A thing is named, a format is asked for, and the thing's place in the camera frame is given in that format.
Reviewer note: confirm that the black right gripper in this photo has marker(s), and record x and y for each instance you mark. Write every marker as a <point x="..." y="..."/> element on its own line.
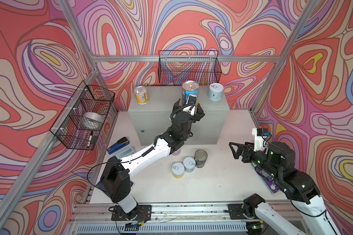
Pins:
<point x="247" y="149"/>

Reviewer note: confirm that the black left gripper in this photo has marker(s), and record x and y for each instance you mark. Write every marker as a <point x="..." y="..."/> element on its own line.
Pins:
<point x="195" y="118"/>

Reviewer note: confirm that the blue label large can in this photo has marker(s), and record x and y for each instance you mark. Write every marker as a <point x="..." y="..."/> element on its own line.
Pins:
<point x="189" y="88"/>

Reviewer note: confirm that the dark tomato can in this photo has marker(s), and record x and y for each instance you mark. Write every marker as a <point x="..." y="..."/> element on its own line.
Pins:
<point x="200" y="158"/>

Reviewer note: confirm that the pale green white can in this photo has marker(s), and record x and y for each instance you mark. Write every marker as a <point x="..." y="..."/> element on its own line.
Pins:
<point x="215" y="91"/>

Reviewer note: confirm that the yellow corn can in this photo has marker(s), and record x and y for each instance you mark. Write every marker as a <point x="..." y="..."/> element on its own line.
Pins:
<point x="141" y="95"/>

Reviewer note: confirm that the pink white can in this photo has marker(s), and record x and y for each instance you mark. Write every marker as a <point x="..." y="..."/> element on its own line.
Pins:
<point x="176" y="153"/>

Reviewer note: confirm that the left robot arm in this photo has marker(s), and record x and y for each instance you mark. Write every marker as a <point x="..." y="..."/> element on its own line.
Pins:
<point x="117" y="173"/>

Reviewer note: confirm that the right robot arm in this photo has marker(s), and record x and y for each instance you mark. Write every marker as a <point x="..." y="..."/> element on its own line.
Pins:
<point x="277" y="160"/>

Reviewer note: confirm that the grey metal cabinet box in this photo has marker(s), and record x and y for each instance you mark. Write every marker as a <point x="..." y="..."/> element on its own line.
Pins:
<point x="153" y="118"/>

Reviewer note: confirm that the purple packet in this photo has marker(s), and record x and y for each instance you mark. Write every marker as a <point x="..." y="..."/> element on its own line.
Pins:
<point x="267" y="180"/>

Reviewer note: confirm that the light blue white can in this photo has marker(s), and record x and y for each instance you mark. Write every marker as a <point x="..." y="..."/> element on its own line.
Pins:
<point x="189" y="164"/>

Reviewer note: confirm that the white yellow can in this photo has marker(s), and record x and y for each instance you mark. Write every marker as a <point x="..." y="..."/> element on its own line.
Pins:
<point x="178" y="170"/>

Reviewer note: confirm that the mint green calculator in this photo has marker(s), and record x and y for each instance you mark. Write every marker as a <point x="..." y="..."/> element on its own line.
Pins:
<point x="125" y="153"/>

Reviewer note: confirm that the blue black stapler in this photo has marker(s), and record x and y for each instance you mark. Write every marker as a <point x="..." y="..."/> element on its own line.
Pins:
<point x="118" y="145"/>

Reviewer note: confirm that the black marker pen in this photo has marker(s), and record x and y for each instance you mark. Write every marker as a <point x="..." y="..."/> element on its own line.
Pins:
<point x="89" y="143"/>

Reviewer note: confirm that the black wire basket back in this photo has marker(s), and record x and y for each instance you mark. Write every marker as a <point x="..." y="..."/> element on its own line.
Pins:
<point x="178" y="66"/>

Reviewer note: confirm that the black wire basket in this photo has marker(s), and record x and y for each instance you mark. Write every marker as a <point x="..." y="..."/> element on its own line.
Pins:
<point x="86" y="98"/>
<point x="178" y="66"/>

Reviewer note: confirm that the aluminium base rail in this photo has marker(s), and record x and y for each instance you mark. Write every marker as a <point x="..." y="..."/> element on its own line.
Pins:
<point x="165" y="219"/>

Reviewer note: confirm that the black wire basket left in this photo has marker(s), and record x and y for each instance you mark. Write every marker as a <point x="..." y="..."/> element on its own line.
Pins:
<point x="86" y="98"/>

